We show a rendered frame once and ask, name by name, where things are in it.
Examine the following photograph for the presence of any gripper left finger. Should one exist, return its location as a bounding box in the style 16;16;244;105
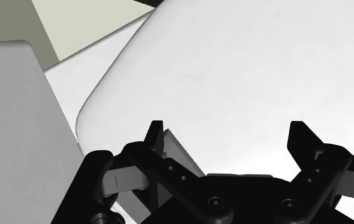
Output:
51;120;235;224

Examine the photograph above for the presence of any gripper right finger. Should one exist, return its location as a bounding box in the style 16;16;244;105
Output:
274;120;354;224

